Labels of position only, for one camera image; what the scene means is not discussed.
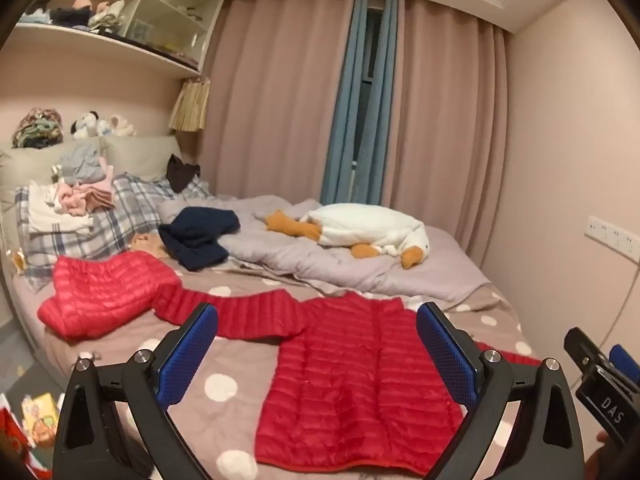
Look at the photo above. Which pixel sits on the navy garment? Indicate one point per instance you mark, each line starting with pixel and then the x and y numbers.
pixel 200 235

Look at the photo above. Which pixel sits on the colourful picture box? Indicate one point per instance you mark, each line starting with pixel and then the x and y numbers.
pixel 42 415

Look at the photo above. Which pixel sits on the dark window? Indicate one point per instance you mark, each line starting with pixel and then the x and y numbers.
pixel 370 60

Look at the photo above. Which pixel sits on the pink curtain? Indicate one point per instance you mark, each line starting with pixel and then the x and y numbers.
pixel 275 100
pixel 440 125

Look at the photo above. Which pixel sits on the white wall shelf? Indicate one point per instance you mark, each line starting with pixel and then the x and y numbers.
pixel 100 42

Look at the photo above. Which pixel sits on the white goose plush toy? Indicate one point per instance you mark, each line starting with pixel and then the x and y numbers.
pixel 365 225

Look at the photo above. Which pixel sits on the polka-dot bed sheet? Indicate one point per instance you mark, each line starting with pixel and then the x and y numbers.
pixel 240 360

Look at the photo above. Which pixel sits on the grey duvet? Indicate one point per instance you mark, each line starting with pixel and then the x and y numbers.
pixel 300 255

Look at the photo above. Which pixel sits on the red box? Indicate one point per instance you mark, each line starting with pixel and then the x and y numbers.
pixel 12 435

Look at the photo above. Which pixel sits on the white plush bear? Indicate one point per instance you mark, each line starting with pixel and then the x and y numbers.
pixel 120 125

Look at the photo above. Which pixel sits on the white garment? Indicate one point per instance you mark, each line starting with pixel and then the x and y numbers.
pixel 50 215

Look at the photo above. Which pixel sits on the pink garment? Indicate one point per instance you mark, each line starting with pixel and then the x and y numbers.
pixel 95 197

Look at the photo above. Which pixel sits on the mixed small clothes pile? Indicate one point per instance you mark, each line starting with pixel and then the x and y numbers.
pixel 100 17

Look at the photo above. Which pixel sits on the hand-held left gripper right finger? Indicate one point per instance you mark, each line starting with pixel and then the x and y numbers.
pixel 447 355

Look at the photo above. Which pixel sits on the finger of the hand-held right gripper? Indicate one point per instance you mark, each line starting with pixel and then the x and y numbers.
pixel 625 362
pixel 582 350

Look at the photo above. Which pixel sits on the beige headboard cushion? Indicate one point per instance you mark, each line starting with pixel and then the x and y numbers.
pixel 140 155
pixel 30 165

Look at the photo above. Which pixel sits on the plaid grey shirt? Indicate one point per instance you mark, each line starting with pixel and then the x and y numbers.
pixel 95 240

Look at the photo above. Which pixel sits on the black garment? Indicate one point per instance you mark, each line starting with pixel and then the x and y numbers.
pixel 181 172

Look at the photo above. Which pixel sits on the blue curtain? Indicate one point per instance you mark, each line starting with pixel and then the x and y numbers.
pixel 342 110
pixel 382 135

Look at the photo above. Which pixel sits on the red down jacket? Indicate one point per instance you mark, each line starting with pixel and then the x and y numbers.
pixel 100 295
pixel 350 385

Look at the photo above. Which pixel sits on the floral cloth bundle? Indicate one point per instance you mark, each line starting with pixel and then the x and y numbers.
pixel 37 127

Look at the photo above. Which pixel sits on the peach cloth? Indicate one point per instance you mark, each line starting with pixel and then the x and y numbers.
pixel 147 242

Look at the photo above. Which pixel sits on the black and white plush dog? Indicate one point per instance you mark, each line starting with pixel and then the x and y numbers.
pixel 85 125

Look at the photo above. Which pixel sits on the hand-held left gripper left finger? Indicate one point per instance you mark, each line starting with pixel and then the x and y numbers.
pixel 185 355

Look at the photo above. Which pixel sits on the grey garment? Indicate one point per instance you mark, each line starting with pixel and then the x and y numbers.
pixel 82 165

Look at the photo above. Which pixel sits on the white wall socket strip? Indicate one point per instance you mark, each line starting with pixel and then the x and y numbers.
pixel 612 237

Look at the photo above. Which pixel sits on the plaid pillow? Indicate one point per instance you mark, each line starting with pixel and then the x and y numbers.
pixel 140 192

